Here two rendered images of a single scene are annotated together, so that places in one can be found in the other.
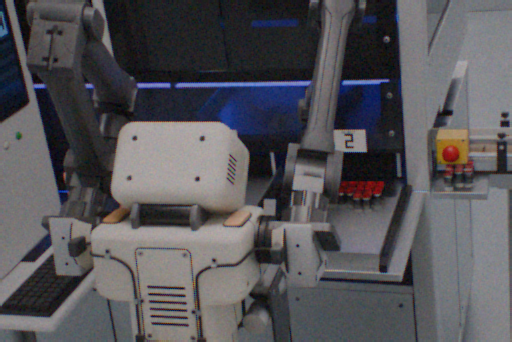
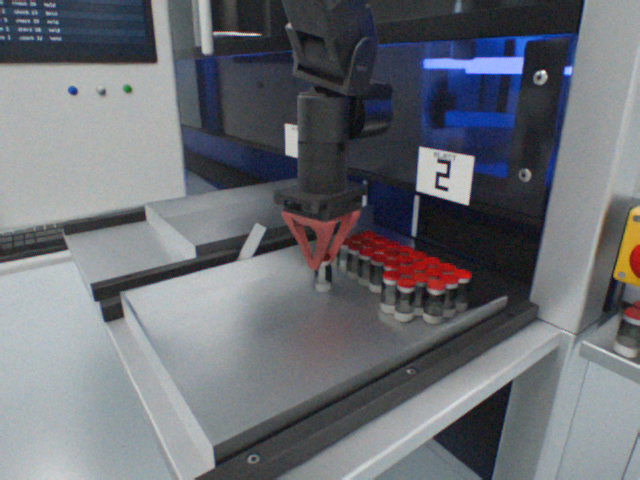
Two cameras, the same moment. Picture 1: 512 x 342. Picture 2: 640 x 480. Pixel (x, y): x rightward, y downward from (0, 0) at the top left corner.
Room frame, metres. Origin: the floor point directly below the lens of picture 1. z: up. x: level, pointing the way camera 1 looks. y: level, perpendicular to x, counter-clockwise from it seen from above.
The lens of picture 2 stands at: (1.73, -0.42, 1.14)
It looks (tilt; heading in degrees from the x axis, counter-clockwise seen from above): 21 degrees down; 35
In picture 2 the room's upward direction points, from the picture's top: straight up
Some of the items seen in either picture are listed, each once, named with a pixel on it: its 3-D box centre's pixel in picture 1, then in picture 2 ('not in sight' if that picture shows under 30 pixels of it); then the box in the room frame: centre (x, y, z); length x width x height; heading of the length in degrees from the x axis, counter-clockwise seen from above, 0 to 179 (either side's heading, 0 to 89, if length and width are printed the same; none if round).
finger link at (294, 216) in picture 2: not in sight; (321, 230); (2.13, -0.14, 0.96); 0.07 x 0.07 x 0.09; 86
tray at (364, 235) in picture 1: (337, 222); (311, 308); (2.06, -0.17, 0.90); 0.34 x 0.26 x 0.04; 161
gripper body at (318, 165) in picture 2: not in sight; (322, 172); (2.13, -0.14, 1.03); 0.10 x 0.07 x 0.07; 176
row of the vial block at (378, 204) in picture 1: (345, 199); (384, 276); (2.17, -0.21, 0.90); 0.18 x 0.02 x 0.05; 71
